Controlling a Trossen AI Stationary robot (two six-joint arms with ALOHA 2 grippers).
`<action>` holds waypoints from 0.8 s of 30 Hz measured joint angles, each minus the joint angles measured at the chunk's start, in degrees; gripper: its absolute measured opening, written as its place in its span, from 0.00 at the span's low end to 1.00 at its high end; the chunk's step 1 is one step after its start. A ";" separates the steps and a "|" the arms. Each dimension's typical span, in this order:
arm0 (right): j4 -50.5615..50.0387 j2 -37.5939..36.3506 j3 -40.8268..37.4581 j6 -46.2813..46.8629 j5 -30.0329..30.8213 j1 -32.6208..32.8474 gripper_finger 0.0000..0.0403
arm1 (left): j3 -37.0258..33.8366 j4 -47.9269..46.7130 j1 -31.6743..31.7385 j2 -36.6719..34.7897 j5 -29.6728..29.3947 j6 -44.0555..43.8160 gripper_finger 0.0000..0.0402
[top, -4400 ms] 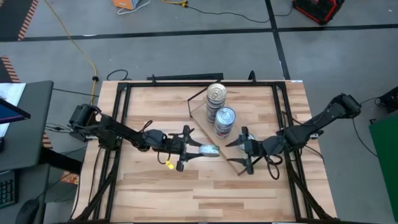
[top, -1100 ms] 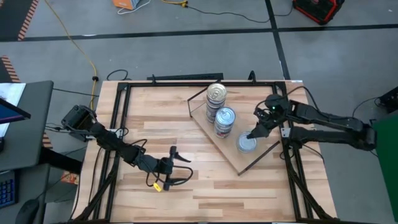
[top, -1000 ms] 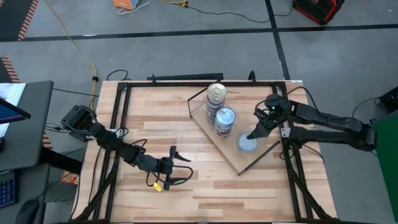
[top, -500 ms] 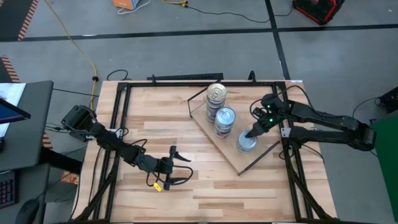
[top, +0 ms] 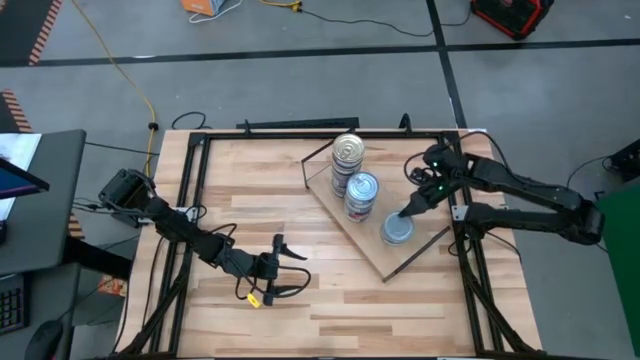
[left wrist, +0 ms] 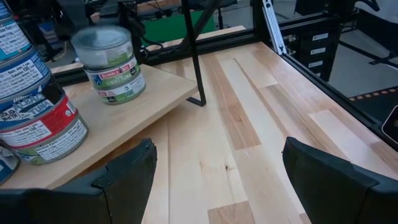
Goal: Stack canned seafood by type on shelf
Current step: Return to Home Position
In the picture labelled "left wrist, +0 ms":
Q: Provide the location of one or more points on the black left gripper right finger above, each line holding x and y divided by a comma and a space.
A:
342, 199

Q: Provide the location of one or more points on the black white-edged device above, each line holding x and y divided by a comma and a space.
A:
392, 124

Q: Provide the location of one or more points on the blue-label pull-tab can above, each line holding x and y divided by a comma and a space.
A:
21, 74

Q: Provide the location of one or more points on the colourful yellowfin tuna can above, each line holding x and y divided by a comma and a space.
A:
11, 39

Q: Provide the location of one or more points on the silver aluminium bar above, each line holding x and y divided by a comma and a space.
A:
273, 28

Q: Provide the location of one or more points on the silver-lid tuna can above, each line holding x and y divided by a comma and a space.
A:
115, 74

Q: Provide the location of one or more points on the green Bumble Bee tuna can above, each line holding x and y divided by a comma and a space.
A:
99, 46
124, 91

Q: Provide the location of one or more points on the red-label silver-lid can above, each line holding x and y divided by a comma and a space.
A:
40, 127

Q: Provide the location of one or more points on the black unit with white labels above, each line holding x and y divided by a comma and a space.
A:
314, 43

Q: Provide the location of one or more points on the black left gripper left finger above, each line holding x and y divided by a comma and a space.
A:
93, 202

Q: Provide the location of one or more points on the black mat with striped edge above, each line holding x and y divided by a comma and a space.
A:
373, 102

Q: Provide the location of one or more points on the blue-white label silver-lid can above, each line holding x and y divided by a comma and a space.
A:
3, 11

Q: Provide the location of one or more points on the black metal table frame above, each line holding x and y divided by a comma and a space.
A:
224, 43

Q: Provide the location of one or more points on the wooden shelf with black frame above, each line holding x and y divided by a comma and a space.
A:
130, 118

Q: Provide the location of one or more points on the green-label pull-tab can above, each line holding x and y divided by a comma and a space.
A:
59, 146

